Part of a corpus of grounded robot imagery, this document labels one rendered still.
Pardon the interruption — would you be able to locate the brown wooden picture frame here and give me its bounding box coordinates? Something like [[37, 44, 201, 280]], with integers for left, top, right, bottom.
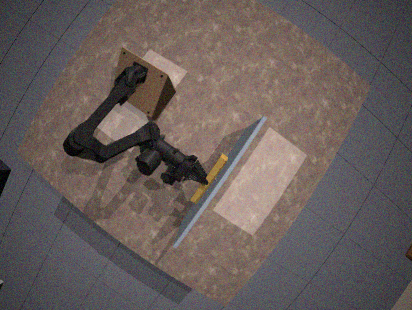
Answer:
[[190, 153, 228, 204]]

